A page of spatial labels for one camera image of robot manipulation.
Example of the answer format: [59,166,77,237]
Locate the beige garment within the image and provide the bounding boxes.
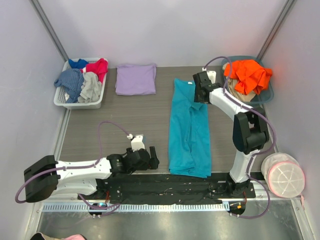
[222,60,256,102]

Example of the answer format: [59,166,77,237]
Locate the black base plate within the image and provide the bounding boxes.
[84,172,256,205]

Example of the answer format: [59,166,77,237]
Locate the right aluminium corner post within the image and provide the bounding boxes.
[256,0,297,60]

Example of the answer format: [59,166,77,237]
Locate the pink cloth at bottom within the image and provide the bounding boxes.
[29,232,87,240]

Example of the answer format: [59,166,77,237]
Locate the aluminium frame rails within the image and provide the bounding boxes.
[41,193,78,202]

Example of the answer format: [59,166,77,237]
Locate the white plastic basket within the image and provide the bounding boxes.
[53,57,107,110]

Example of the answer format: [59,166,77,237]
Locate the folded lavender t shirt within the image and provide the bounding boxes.
[115,63,157,96]

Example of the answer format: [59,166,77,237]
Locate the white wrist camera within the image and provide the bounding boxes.
[202,67,217,84]
[126,133,146,152]

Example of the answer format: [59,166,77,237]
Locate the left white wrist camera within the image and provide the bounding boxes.
[126,133,146,152]

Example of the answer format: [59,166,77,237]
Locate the royal blue t shirt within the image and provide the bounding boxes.
[68,58,88,69]

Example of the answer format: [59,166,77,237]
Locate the white round mesh hamper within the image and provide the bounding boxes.
[261,152,306,198]

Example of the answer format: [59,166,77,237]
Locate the teal t shirt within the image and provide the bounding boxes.
[168,78,212,179]

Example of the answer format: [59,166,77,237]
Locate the aluminium corner post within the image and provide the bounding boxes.
[29,0,69,61]
[256,0,297,60]

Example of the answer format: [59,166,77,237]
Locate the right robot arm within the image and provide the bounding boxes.
[193,71,270,198]

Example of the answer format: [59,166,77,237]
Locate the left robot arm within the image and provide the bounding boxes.
[22,146,160,203]

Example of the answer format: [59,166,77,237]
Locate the grey t shirt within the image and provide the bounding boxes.
[77,72,102,104]

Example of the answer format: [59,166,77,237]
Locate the teal plastic basket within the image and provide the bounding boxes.
[221,55,274,106]

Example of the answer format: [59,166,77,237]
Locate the blue checked shirt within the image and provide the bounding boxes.
[54,68,85,104]

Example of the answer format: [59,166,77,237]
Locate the red t shirt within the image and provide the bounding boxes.
[81,58,109,83]

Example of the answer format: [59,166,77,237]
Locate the left aluminium corner post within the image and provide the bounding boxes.
[29,0,69,61]

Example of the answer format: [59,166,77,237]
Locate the slotted cable duct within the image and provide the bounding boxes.
[42,202,230,213]

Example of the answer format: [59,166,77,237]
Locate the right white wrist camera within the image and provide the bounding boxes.
[202,67,217,84]

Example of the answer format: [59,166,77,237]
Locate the orange t shirt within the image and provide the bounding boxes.
[228,59,273,95]

